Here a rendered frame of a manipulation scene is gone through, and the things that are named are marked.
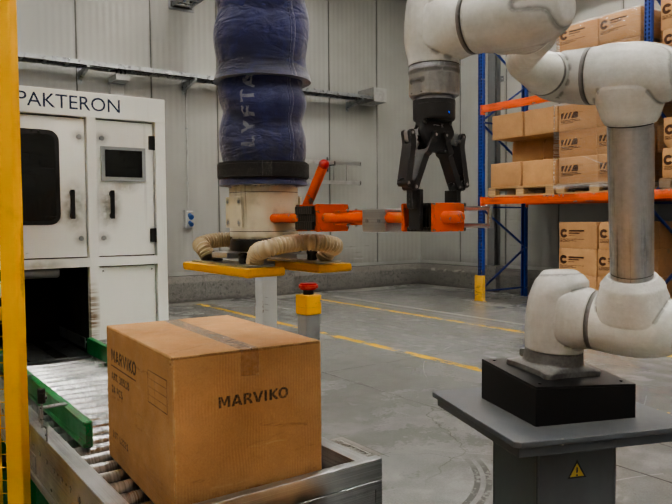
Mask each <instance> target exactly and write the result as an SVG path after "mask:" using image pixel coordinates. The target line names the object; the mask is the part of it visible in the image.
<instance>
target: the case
mask: <svg viewBox="0 0 672 504"><path fill-rule="evenodd" d="M107 367H108V409H109V451H110V456H111V457H112V458H113V459H114V460H115V461H116V462H117V463H118V464H119V465H120V467H121V468H122V469H123V470H124V471H125V472H126V473H127V474H128V475H129V476H130V478H131V479H132V480H133V481H134V482H135V483H136V484H137V485H138V486H139V487H140V489H142V491H143V492H144V493H145V494H146V495H147V496H148V497H149V498H150V500H151V501H152V502H153V503H154V504H194V503H198V502H202V501H205V500H209V499H213V498H217V497H220V496H224V495H228V494H232V493H235V492H239V491H243V490H247V489H250V488H254V487H258V486H262V485H265V484H269V483H273V482H277V481H280V480H284V479H288V478H292V477H295V476H299V475H303V474H307V473H310V472H314V471H318V470H322V448H321V345H320V340H317V339H313V338H309V337H306V336H302V335H299V334H295V333H291V332H288V331H284V330H280V329H277V328H273V327H269V326H266V325H262V324H259V323H255V322H251V321H248V320H244V319H240V318H237V317H233V316H230V315H222V316H210V317H199V318H187V319H176V320H164V321H153V322H141V323H130V324H118V325H108V326H107Z"/></svg>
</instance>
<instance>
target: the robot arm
mask: <svg viewBox="0 0 672 504"><path fill-rule="evenodd" d="M575 13H576V1H575V0H407V3H406V10H405V20H404V44H405V52H406V55H407V59H408V66H409V70H408V74H409V97H410V98H411V99H413V100H414V101H413V121H414V122H415V123H416V125H415V128H414V129H407V130H402V131H401V138H402V149H401V156H400V164H399V172H398V179H397V185H398V186H399V187H402V190H404V191H407V209H409V227H408V228H409V230H422V229H423V189H419V186H420V183H421V180H422V177H423V174H424V171H425V168H426V165H427V162H428V159H429V156H430V155H431V154H432V152H433V153H435V154H436V157H437V158H439V161H440V164H441V167H442V170H443V173H444V176H445V180H446V183H447V186H448V189H449V191H445V203H461V201H460V200H461V196H460V193H461V191H464V190H465V188H468V187H469V178H468V170H467V162H466V154H465V139H466V136H465V134H457V133H454V130H453V128H452V123H453V121H454V120H455V105H456V101H455V99H454V98H457V97H458V96H459V94H460V67H459V66H460V60H462V59H465V58H467V57H469V56H471V55H475V54H481V53H496V54H497V55H507V57H506V68H507V70H508V72H509V73H510V75H511V76H512V77H513V78H515V79H516V80H517V81H518V82H520V83H521V84H522V85H523V86H524V87H525V88H526V89H527V90H528V91H530V92H531V93H533V94H535V95H536V96H538V97H539V98H542V99H544V100H548V101H551V102H557V103H568V104H577V105H596V108H597V111H598V113H599V115H600V119H601V121H602V122H603V124H604V125H605V126H607V168H608V211H609V255H610V272H609V273H608V274H607V275H606V276H605V277H604V278H603V280H602V281H601V282H600V287H599V290H596V289H593V288H590V287H589V280H588V279H587V278H586V277H585V276H584V275H583V274H582V273H580V272H579V271H577V270H574V269H550V270H544V271H542V272H541V274H540V275H539V276H538V277H537V278H536V279H535V281H534V283H533V285H532V288H531V290H530V293H529V296H528V300H527V306H526V314H525V331H524V333H525V347H524V348H520V350H519V354H520V356H521V357H514V358H508V359H507V364H508V365H511V366H515V367H517V368H520V369H522V370H525V371H527V372H530V373H532V374H535V375H537V376H540V377H541V378H543V379H545V380H556V379H564V378H577V377H599V376H600V375H601V371H600V370H599V369H596V368H593V367H591V366H588V365H586V364H584V349H593V350H597V351H601V352H604V353H609V354H613V355H619V356H625V357H633V358H647V359H649V358H660V357H666V356H670V355H672V299H671V298H670V294H669V292H668V289H667V285H666V282H665V281H664V280H663V279H662V278H661V277H660V276H659V275H658V274H657V273H656V272H654V189H655V125H654V123H655V122H657V121H658V119H659V118H660V116H661V114H662V110H663V107H664V105H665V102H670V101H672V47H671V46H668V45H665V44H661V43H656V42H648V41H632V42H619V43H609V44H604V45H600V46H595V47H587V48H581V49H575V50H566V51H562V52H561V53H559V52H552V51H549V50H550V49H551V48H552V47H553V45H554V44H555V42H556V40H557V37H559V36H560V35H562V34H563V33H564V32H565V31H566V30H567V29H568V28H569V27H570V25H571V24H572V21H573V19H574V17H575ZM416 139H417V141H418V143H417V146H416ZM445 150H446V151H445ZM404 178H405V179H404ZM462 180H463V181H462ZM461 181H462V182H461Z"/></svg>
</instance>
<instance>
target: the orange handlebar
mask: <svg viewBox="0 0 672 504"><path fill-rule="evenodd" d="M333 212H344V213H323V214H322V217H321V219H322V221H323V222H324V223H334V225H346V226H351V225H354V226H359V225H362V219H363V217H362V210H359V209H354V210H351V209H346V210H337V211H333ZM384 218H385V220H386V222H387V223H401V212H387V213H386V215H385V217H384ZM440 219H441V221H442V222H443V223H462V222H463V221H464V220H465V214H464V213H463V212H462V211H443V212H442V213H441V215H440ZM270 220H271V222H273V223H295V222H296V214H295V213H281V214H272V215H271V216H270Z"/></svg>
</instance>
